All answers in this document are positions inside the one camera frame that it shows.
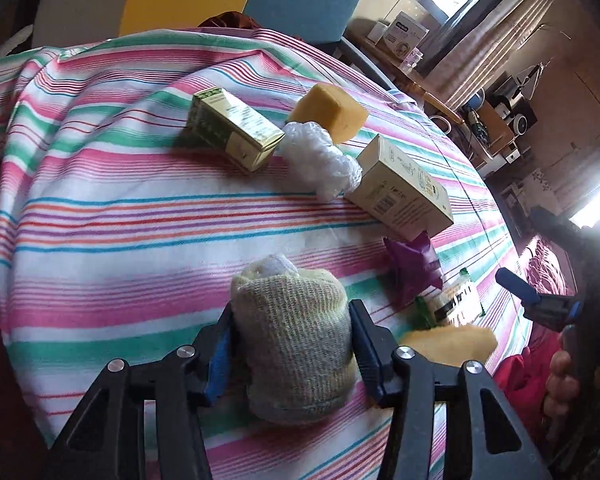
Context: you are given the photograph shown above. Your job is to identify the wooden desk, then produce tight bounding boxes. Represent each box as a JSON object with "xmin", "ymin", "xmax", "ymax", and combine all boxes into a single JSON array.
[{"xmin": 344, "ymin": 29, "xmax": 464, "ymax": 126}]

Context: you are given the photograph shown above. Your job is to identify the cracker packet green edges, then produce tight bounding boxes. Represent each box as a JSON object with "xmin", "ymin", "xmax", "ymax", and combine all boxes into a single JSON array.
[{"xmin": 415, "ymin": 268, "xmax": 486, "ymax": 328}]

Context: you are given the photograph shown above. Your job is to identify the striped bed sheet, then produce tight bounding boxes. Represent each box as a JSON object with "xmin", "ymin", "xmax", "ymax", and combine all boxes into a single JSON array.
[{"xmin": 0, "ymin": 29, "xmax": 531, "ymax": 479}]

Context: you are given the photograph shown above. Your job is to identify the cluttered shelf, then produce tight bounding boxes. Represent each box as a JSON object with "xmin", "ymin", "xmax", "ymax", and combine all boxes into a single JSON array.
[{"xmin": 460, "ymin": 62, "xmax": 550, "ymax": 178}]

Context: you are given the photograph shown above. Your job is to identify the yellow sponge cube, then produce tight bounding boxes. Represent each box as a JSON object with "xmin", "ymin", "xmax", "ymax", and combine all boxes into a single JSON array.
[{"xmin": 286, "ymin": 84, "xmax": 368, "ymax": 144}]

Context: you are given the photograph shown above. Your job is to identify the white cream carton box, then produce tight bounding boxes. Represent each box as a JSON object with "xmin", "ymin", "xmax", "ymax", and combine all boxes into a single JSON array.
[{"xmin": 347, "ymin": 136, "xmax": 454, "ymax": 240}]

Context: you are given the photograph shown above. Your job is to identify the tall yellow sponge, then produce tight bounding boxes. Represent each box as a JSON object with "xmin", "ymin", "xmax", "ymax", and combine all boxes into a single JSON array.
[{"xmin": 400, "ymin": 325, "xmax": 498, "ymax": 367}]

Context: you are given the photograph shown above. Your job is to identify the green yellow small box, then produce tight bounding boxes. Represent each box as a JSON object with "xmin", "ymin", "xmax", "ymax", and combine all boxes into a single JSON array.
[{"xmin": 186, "ymin": 87, "xmax": 285, "ymax": 172}]

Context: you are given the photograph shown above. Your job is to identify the beige knit sock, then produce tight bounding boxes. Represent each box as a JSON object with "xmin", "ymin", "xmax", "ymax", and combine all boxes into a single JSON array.
[{"xmin": 230, "ymin": 254, "xmax": 356, "ymax": 426}]

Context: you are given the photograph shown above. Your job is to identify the curtain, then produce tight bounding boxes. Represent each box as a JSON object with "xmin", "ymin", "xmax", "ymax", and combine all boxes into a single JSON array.
[{"xmin": 425, "ymin": 0, "xmax": 554, "ymax": 108}]

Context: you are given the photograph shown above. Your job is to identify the red garment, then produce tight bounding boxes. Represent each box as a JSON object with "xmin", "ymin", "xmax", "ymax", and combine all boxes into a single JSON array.
[{"xmin": 494, "ymin": 327, "xmax": 562, "ymax": 441}]

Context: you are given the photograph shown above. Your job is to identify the purple packet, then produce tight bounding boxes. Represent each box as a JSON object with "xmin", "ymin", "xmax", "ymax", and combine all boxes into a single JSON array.
[{"xmin": 384, "ymin": 231, "xmax": 443, "ymax": 307}]

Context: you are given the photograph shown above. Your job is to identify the white box on desk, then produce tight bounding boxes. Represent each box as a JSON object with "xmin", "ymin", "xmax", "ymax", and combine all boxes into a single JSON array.
[{"xmin": 377, "ymin": 11, "xmax": 428, "ymax": 61}]

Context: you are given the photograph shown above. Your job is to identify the dark red cloth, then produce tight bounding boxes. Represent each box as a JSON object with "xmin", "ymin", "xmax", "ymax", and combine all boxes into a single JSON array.
[{"xmin": 200, "ymin": 11, "xmax": 261, "ymax": 29}]

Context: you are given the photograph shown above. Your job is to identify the white plastic wrapped ball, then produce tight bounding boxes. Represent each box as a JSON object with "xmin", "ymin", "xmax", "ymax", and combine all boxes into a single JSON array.
[{"xmin": 277, "ymin": 122, "xmax": 363, "ymax": 203}]

